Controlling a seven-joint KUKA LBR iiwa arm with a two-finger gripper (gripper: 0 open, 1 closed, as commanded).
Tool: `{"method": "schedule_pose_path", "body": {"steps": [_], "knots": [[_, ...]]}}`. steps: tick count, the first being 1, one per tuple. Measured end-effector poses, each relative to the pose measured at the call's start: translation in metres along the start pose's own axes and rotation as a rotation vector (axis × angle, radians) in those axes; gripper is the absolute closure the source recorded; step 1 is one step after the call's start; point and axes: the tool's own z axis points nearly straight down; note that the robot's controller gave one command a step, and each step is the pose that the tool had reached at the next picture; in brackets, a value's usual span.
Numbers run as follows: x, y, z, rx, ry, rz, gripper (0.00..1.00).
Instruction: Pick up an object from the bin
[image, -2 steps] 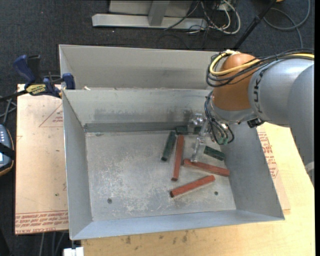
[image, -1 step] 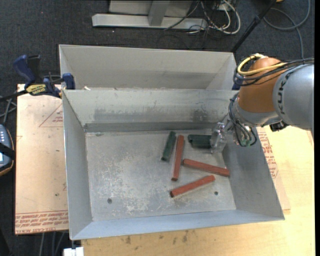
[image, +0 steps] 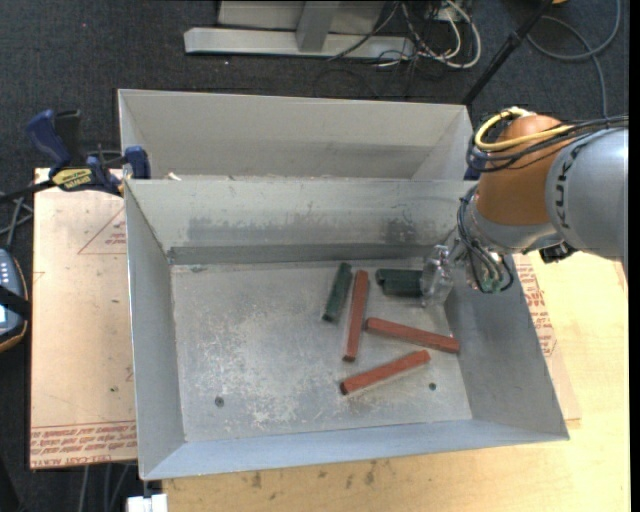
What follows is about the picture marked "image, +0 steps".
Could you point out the grey metal bin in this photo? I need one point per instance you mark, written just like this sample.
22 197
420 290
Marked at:
260 340

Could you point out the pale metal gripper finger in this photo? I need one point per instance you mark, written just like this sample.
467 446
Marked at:
429 285
445 286

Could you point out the brown cardboard board red print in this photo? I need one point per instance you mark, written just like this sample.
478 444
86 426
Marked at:
80 320

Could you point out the dark green flat block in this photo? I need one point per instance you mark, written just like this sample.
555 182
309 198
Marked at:
400 284
338 292

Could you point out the red-brown flat block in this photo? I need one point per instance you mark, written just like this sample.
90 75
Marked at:
356 315
412 335
385 372

